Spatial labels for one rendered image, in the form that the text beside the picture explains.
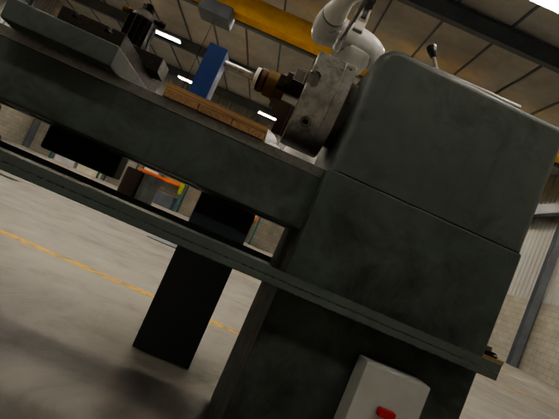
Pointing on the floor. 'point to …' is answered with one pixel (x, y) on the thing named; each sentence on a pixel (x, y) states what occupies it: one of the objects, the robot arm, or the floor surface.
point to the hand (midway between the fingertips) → (361, 20)
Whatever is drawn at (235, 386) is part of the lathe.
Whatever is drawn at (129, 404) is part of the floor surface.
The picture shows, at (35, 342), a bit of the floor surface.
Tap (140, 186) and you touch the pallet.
